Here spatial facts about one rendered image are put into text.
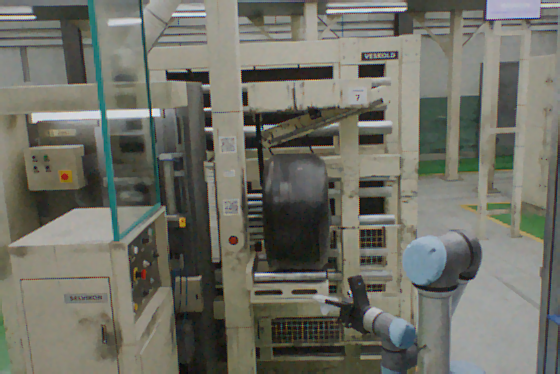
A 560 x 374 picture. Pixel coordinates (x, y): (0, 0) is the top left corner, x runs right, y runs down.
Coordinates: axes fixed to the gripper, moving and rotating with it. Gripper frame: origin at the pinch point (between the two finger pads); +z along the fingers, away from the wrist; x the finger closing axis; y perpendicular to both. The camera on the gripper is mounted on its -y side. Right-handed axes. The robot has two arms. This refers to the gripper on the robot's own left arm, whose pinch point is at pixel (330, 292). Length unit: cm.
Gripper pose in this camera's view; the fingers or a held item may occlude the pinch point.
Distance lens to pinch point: 182.2
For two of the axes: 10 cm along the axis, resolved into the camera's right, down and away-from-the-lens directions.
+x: 8.3, -0.1, 5.6
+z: -5.5, -1.5, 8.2
